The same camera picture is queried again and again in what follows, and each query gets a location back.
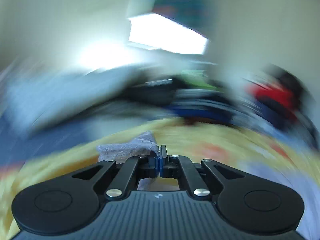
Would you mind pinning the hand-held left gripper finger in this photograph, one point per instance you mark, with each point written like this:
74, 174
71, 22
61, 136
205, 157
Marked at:
156, 166
162, 166

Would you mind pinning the grey-blue small cloth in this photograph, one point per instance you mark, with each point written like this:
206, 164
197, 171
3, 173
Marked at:
125, 148

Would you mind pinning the pile of dark clothes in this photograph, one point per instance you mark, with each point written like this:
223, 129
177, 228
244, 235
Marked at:
195, 105

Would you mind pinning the yellow floral blanket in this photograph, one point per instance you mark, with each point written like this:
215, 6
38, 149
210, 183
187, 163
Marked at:
225, 142

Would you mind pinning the green object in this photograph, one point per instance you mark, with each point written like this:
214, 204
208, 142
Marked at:
197, 78

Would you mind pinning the blue bed sheet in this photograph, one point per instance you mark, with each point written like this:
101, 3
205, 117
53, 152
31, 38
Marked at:
37, 140

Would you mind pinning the light grey-blue bedding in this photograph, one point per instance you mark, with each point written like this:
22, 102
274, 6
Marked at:
50, 97

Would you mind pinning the bright window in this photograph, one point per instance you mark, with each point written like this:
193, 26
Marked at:
162, 36

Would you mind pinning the colourful curtain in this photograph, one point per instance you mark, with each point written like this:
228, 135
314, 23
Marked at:
182, 2

